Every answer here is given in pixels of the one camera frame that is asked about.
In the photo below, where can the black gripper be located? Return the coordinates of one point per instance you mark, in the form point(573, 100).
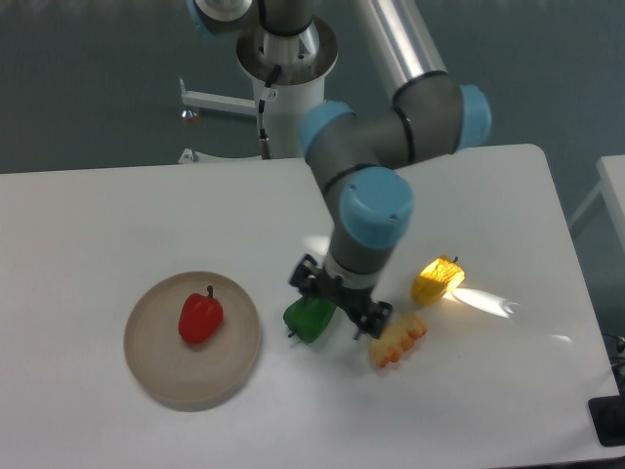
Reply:
point(352, 294)

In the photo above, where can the red toy bell pepper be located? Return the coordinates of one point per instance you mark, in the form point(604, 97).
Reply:
point(200, 317)

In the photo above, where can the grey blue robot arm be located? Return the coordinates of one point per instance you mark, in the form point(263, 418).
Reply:
point(355, 161)

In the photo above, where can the green toy bell pepper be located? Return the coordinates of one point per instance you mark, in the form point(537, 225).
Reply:
point(308, 317)

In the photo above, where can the yellow toy bell pepper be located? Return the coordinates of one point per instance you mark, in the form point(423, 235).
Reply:
point(443, 275)

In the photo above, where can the beige round plate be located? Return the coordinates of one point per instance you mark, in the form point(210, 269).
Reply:
point(191, 377)

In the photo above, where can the yellow orange toy corn piece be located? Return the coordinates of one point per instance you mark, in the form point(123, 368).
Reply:
point(398, 338)

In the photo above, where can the black box at table edge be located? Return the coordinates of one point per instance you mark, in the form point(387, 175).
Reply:
point(608, 418)

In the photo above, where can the white side table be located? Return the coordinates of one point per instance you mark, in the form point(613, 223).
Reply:
point(607, 193)

